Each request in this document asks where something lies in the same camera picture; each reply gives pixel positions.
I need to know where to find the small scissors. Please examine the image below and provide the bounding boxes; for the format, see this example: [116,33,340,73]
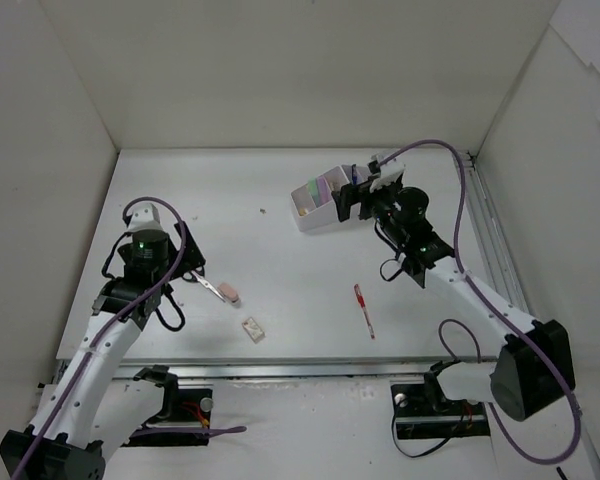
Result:
[182,267,226,303]

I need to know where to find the purple highlighter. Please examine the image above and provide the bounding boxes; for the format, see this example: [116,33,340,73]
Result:
[316,176,331,205]

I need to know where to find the green capped marker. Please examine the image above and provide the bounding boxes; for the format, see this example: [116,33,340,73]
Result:
[306,178,322,207]

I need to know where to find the pink eraser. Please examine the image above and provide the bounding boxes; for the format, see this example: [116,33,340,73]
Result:
[217,282,241,304]

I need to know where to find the red pen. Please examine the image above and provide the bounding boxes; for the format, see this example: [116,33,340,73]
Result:
[353,284,376,340]

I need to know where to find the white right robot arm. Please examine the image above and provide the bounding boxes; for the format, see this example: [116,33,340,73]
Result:
[332,180,575,422]

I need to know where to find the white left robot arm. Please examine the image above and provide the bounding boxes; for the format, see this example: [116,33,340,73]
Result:
[0,221,206,479]

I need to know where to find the pink white desk organizer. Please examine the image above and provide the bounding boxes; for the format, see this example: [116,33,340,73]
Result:
[288,163,397,234]

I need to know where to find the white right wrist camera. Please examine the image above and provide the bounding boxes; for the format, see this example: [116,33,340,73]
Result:
[367,154,406,192]

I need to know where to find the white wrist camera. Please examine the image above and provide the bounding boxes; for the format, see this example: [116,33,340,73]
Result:
[367,154,406,192]
[123,202,163,233]

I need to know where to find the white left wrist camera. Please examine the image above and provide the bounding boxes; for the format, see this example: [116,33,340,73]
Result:
[123,202,163,233]

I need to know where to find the aluminium front rail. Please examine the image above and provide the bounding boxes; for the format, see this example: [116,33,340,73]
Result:
[54,355,486,385]

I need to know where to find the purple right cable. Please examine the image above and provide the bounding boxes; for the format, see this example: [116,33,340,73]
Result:
[382,138,582,466]

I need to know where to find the purple cable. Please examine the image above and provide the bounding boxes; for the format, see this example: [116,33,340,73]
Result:
[9,197,247,479]
[382,138,582,466]

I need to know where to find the aluminium side rail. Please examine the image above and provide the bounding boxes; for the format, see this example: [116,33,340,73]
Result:
[451,147,586,416]

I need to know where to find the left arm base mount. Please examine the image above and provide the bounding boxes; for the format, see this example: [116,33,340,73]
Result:
[123,365,214,448]

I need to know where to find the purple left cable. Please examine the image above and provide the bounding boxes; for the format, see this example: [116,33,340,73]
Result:
[9,197,247,479]

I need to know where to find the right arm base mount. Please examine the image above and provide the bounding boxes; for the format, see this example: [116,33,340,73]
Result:
[390,361,491,459]

